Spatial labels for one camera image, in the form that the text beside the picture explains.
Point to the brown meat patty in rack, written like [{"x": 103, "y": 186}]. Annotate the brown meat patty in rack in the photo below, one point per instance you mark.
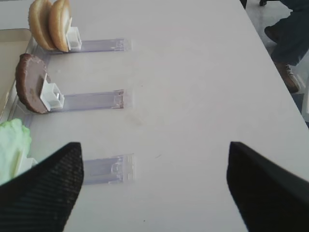
[{"x": 29, "y": 77}]

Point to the white rectangular tray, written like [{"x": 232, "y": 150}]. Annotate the white rectangular tray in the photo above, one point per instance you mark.
[{"x": 13, "y": 43}]

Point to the white pusher block lettuce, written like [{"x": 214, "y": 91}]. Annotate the white pusher block lettuce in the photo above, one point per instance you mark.
[{"x": 23, "y": 163}]

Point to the green lettuce in rack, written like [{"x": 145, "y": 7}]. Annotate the green lettuce in rack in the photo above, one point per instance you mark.
[{"x": 15, "y": 141}]

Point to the white pusher block bread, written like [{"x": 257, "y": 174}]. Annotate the white pusher block bread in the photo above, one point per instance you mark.
[{"x": 72, "y": 35}]

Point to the bread slice in rack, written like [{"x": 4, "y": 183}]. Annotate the bread slice in rack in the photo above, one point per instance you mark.
[
  {"x": 59, "y": 20},
  {"x": 38, "y": 16}
]

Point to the person in grey shirt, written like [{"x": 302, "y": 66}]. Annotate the person in grey shirt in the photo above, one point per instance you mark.
[{"x": 291, "y": 36}]

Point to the white pusher block patty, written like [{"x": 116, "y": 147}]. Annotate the white pusher block patty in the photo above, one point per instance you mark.
[{"x": 51, "y": 96}]

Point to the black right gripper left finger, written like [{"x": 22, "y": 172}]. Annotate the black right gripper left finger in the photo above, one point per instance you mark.
[{"x": 42, "y": 198}]

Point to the far bread slice in rack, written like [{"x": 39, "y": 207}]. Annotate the far bread slice in rack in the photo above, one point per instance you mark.
[{"x": 38, "y": 16}]

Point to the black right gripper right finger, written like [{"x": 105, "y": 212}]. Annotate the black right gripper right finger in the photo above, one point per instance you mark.
[{"x": 268, "y": 197}]

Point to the clear right food rack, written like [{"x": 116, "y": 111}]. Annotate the clear right food rack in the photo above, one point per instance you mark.
[{"x": 117, "y": 169}]

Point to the near bread slice in rack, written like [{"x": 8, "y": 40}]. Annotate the near bread slice in rack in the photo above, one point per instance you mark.
[{"x": 59, "y": 20}]

